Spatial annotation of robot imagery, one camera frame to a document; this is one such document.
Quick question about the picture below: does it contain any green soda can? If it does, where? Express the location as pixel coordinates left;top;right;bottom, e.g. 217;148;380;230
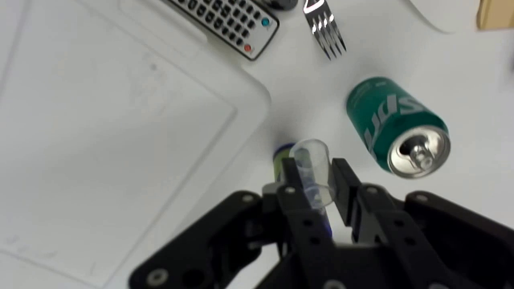
343;76;453;181

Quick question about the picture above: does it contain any small wooden tile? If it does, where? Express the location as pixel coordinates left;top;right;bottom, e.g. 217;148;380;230
475;0;514;32

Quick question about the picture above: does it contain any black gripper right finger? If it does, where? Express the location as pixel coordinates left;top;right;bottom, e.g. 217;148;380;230
327;157;514;289

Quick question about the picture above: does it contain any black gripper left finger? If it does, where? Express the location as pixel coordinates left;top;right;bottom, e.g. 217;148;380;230
127;157;337;289

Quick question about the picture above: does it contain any silver fork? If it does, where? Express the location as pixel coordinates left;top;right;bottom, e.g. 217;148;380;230
300;0;348;63

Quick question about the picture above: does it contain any black remote control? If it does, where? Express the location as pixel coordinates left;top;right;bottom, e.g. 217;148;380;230
164;0;281;63

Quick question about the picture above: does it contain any clear bottle cap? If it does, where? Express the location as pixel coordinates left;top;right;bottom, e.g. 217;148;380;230
289;137;334;212

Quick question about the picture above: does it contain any blue patterned plate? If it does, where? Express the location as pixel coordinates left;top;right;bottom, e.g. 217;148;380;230
408;0;482;35

